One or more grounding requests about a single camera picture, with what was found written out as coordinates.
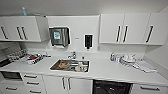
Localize stainless steel dishwasher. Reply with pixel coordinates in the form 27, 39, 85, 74
91, 78, 134, 94

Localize black soap dispenser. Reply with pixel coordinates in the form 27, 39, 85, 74
83, 33, 94, 51

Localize chrome faucet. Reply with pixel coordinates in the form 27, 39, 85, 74
67, 50, 78, 61

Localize white printed mug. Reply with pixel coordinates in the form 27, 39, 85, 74
78, 62, 86, 72

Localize paper towel dispenser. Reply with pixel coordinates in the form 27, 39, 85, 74
48, 26, 72, 49

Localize orange food container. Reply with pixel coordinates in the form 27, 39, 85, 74
58, 61, 69, 70

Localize dish soap bottle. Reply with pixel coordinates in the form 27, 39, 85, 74
109, 51, 116, 63

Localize steel sink basin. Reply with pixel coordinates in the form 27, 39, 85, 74
49, 58, 91, 73

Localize white base cabinet door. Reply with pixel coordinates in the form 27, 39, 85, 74
42, 75, 68, 94
64, 76, 95, 94

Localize stack of white dishes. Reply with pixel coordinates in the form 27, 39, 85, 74
118, 53, 137, 67

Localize dishes on counter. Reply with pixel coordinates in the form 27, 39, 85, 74
132, 59, 158, 74

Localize small blue bottle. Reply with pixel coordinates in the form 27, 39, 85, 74
21, 6, 29, 17

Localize black microwave oven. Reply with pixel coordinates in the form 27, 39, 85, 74
0, 70, 25, 82

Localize black coffee machine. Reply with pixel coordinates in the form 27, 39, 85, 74
0, 46, 14, 68

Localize wide white drawer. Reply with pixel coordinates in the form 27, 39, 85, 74
0, 80, 28, 94

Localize white wall outlet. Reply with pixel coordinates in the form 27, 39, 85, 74
96, 45, 101, 52

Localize white wall cabinet door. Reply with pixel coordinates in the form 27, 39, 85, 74
6, 16, 26, 43
143, 12, 168, 46
19, 15, 50, 43
0, 16, 11, 42
98, 13, 125, 45
120, 12, 151, 45

